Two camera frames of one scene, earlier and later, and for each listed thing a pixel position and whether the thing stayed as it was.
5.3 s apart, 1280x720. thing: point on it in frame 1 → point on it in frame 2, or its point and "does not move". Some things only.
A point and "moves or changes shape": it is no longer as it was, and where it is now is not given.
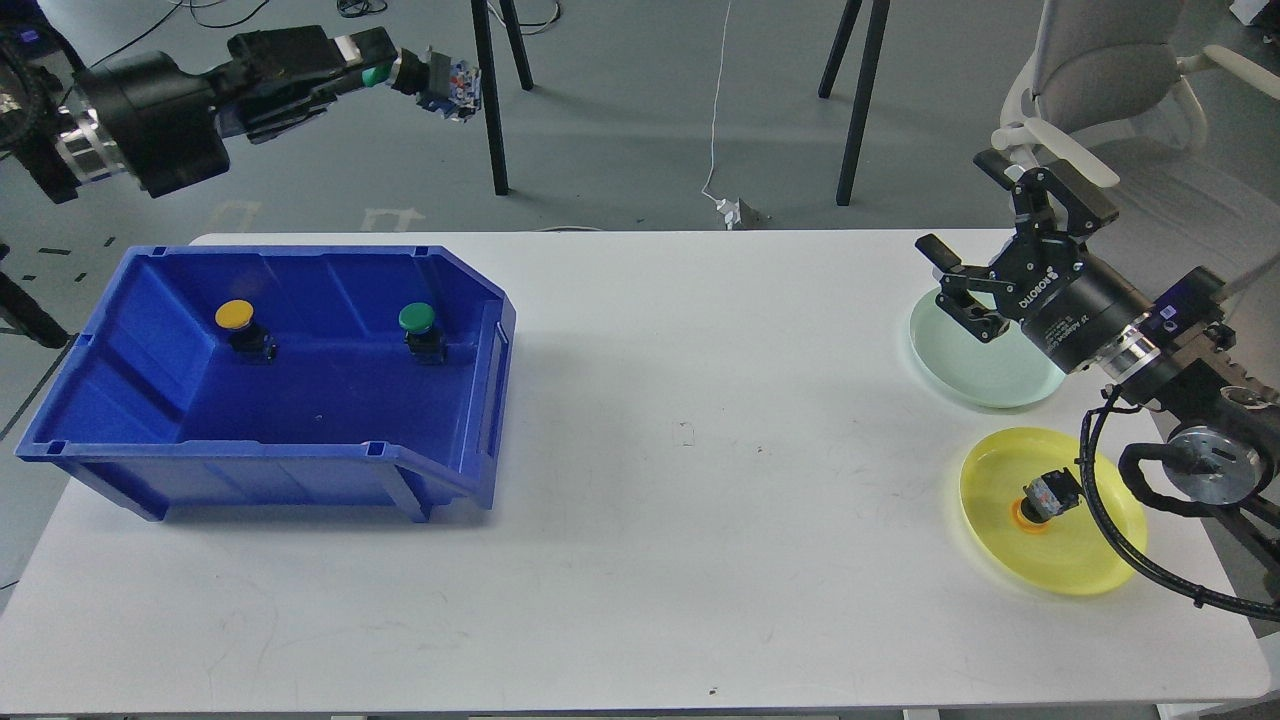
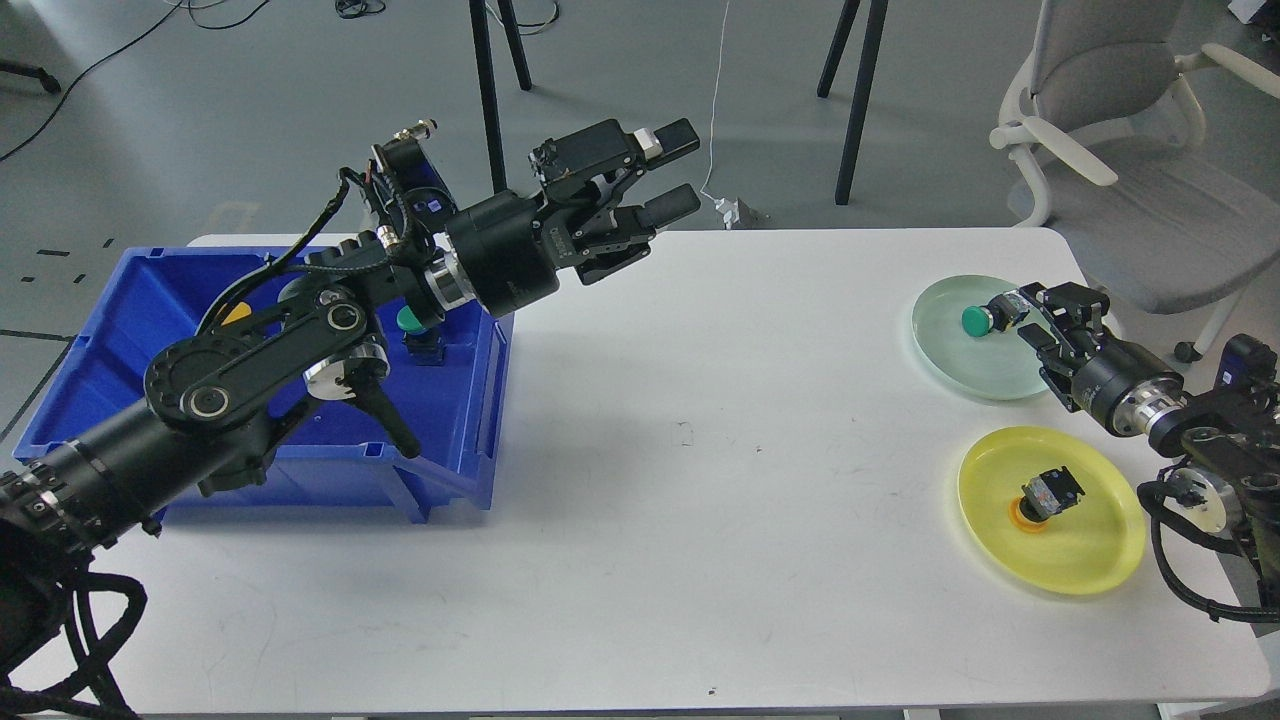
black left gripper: [162, 128] → [503, 253]
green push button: [451, 88] moves or changes shape
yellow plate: [1071, 557] does not move
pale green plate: [1010, 370] does not move
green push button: [425, 342] does not move
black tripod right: [878, 23] does not move
